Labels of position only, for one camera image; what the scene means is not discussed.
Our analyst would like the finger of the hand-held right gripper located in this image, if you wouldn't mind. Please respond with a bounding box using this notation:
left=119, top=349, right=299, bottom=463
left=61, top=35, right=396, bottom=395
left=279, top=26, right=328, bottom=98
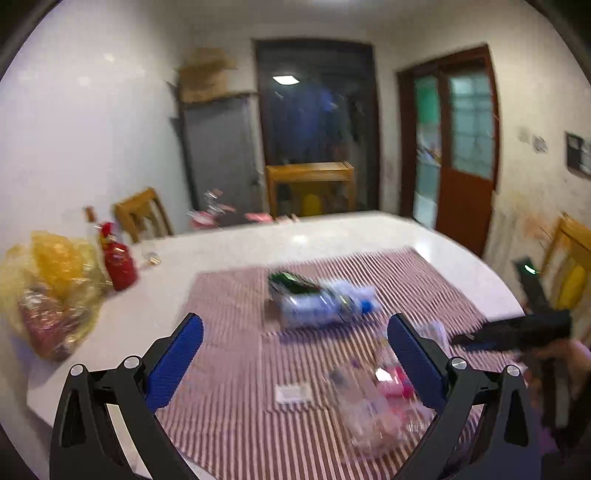
left=450, top=316, right=527, bottom=352

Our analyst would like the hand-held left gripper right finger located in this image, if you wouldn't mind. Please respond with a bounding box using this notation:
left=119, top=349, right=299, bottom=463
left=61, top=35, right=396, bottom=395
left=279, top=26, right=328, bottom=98
left=387, top=313, right=542, bottom=480

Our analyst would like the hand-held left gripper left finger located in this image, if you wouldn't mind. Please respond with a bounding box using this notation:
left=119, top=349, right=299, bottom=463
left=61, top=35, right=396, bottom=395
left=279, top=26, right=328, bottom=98
left=50, top=312, right=205, bottom=480

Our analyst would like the clear plastic wrapper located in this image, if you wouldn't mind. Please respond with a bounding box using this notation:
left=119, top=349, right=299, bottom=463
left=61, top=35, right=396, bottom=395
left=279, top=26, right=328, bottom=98
left=416, top=320, right=448, bottom=356

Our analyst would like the pink plastic bottle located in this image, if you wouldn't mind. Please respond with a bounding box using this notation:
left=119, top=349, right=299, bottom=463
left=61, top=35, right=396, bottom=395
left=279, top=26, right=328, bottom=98
left=375, top=364, right=414, bottom=400

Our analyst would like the clear plastic packaging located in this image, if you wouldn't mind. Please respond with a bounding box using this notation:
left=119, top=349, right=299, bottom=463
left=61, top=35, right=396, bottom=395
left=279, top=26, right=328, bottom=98
left=325, top=362, right=437, bottom=460

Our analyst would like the blue label plastic bottle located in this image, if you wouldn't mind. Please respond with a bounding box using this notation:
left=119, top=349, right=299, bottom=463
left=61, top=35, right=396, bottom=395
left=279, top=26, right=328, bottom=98
left=272, top=279, right=379, bottom=329

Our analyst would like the green snack packet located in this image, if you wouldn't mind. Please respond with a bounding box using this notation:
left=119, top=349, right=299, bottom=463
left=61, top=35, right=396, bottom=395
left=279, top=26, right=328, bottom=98
left=268, top=271, right=324, bottom=296

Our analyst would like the person's right hand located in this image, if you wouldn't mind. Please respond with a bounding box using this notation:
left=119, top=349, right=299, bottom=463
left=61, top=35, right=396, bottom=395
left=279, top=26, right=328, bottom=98
left=522, top=339, right=591, bottom=402

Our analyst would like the red white striped cloth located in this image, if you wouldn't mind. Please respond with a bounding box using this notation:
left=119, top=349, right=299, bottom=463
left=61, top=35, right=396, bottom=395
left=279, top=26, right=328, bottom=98
left=157, top=247, right=527, bottom=480

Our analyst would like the wooden chair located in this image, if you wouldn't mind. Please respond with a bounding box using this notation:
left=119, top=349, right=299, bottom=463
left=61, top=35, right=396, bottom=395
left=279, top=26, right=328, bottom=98
left=264, top=161, right=356, bottom=219
left=540, top=213, right=591, bottom=315
left=114, top=187, right=175, bottom=244

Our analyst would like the red liquor bottle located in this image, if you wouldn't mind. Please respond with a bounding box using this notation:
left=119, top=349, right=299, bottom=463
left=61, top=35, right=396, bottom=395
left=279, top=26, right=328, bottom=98
left=98, top=222, right=138, bottom=292

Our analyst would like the wooden glass-panel door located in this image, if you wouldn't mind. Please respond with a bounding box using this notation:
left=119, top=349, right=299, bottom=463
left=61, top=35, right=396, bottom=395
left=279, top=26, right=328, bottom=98
left=438, top=46, right=502, bottom=257

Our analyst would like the pink child's tricycle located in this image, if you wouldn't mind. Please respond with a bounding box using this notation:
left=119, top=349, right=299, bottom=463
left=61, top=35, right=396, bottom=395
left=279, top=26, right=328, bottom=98
left=187, top=189, right=273, bottom=229

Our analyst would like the yellow plastic bag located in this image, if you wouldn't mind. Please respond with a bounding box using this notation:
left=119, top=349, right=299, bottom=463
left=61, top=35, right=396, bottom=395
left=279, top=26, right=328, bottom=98
left=0, top=231, right=109, bottom=363

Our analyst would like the clear glass bottle gold cap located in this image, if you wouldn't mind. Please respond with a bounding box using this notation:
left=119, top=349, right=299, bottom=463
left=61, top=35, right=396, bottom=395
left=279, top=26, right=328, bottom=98
left=84, top=206, right=105, bottom=241

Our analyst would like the grey refrigerator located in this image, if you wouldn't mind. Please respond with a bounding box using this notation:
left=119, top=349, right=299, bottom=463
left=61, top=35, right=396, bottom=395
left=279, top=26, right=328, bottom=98
left=178, top=92, right=266, bottom=217

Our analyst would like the green kitchen cabinet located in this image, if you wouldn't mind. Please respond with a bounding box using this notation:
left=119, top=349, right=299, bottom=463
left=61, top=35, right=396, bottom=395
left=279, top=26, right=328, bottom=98
left=414, top=76, right=439, bottom=125

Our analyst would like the dark framed sliding glass door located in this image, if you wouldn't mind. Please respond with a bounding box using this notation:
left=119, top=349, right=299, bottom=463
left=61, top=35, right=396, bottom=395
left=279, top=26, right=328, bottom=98
left=253, top=39, right=384, bottom=217

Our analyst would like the large printed cardboard box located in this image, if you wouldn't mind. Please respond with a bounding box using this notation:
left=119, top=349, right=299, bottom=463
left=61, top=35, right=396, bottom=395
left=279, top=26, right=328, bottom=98
left=179, top=65, right=229, bottom=103

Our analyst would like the small plain cardboard box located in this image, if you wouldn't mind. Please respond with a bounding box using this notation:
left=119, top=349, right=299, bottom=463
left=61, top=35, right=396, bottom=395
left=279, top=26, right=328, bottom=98
left=189, top=47, right=234, bottom=70

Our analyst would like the dark wall-mounted panel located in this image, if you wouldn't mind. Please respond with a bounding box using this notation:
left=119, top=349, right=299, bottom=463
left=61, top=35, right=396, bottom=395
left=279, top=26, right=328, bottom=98
left=566, top=131, right=591, bottom=175

